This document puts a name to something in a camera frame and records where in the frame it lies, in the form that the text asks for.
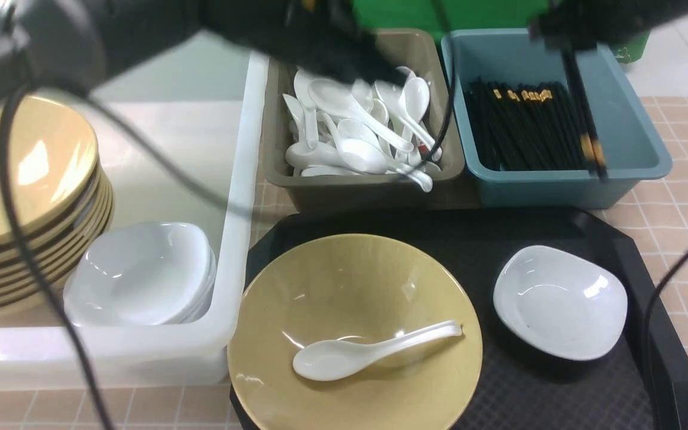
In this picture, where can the white spoon long centre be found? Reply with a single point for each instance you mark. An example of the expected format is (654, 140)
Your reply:
(336, 100)

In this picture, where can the green cloth backdrop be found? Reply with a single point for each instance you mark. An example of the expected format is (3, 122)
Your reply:
(444, 16)

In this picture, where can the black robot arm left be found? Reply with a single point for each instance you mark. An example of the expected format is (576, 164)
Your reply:
(84, 44)

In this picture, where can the blue plastic chopstick bin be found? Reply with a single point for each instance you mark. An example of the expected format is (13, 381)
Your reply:
(632, 146)

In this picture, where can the white square sauce dish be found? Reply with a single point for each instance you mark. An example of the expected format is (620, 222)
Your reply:
(561, 304)

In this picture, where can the white spoon right upper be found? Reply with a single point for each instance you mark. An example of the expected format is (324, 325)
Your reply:
(408, 105)

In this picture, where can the white spoon left lying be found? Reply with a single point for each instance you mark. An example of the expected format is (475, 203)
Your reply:
(300, 156)

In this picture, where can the stack of yellow bowls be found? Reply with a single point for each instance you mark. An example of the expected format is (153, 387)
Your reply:
(63, 198)

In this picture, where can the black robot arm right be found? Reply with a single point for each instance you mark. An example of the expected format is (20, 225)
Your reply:
(583, 25)

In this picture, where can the white spoon front bottom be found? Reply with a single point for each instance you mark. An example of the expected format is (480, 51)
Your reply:
(365, 158)

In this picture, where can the stack of white dishes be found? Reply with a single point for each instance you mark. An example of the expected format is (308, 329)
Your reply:
(144, 274)

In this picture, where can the white soup spoon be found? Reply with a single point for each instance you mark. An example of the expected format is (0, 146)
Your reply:
(330, 360)

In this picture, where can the black chopstick gold tip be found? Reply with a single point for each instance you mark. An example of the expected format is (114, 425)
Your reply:
(577, 93)
(596, 144)

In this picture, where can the pile of black chopsticks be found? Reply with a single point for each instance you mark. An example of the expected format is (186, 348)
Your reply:
(525, 127)

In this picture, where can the black plastic serving tray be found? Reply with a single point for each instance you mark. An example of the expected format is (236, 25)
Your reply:
(520, 388)

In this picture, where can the brown plastic spoon bin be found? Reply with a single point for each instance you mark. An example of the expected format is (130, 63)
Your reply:
(409, 47)

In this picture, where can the yellow noodle bowl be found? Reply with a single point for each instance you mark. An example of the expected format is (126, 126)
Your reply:
(363, 289)

